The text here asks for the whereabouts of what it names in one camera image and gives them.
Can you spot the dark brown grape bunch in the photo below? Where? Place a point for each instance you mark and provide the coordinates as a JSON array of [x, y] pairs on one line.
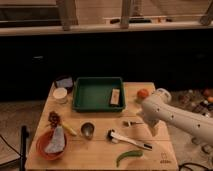
[[54, 119]]

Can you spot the small metal cup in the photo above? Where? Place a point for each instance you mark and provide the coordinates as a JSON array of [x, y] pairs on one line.
[[87, 130]]

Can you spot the silver metal fork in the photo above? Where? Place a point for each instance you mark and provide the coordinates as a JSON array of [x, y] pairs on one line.
[[131, 123]]

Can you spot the orange toy fruit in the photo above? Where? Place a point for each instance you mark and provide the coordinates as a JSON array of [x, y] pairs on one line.
[[142, 94]]

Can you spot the green pea pod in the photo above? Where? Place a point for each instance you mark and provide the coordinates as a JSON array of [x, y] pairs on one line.
[[132, 153]]

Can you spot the grey blue cloth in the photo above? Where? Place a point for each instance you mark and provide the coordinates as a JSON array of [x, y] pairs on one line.
[[57, 143]]

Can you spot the orange bowl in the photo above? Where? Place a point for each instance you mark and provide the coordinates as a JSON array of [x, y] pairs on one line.
[[42, 142]]

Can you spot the yellow toy banana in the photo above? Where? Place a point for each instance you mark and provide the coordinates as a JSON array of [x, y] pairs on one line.
[[69, 129]]

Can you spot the tan wooden block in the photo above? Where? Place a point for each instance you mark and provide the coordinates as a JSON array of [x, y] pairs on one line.
[[115, 97]]

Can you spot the green plastic tray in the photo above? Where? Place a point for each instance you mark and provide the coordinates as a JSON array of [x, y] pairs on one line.
[[93, 94]]

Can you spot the white paper cup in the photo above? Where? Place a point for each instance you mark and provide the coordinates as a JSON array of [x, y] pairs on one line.
[[60, 95]]

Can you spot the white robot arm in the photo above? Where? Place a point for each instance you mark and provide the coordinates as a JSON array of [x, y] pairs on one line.
[[157, 107]]

